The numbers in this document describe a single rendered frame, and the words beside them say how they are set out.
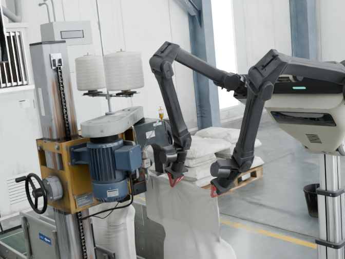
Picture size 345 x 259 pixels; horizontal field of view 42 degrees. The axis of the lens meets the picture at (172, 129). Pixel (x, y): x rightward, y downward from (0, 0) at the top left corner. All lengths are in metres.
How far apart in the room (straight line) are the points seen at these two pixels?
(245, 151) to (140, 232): 1.44
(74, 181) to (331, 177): 1.18
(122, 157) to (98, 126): 0.15
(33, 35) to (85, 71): 3.19
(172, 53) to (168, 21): 5.99
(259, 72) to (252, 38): 7.98
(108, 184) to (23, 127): 3.07
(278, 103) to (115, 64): 0.74
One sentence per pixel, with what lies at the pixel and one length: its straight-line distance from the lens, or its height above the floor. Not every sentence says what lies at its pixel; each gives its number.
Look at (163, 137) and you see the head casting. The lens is 2.27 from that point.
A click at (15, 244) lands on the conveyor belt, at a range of 3.64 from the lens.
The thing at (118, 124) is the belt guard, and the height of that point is 1.40.
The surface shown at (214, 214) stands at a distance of 1.97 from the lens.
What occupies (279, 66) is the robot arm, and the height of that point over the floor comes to 1.59.
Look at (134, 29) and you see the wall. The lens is 7.32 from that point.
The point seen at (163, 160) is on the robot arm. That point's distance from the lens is 2.01.
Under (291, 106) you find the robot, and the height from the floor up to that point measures 1.39.
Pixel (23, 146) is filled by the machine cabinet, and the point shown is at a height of 0.86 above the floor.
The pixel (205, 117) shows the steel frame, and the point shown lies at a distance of 8.22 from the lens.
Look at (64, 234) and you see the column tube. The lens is 2.13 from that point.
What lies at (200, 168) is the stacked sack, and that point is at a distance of 5.03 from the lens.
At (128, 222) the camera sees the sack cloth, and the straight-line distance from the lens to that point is 2.54.
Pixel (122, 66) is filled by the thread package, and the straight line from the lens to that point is 1.88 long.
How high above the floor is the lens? 1.67
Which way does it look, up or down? 10 degrees down
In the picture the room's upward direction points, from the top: 6 degrees counter-clockwise
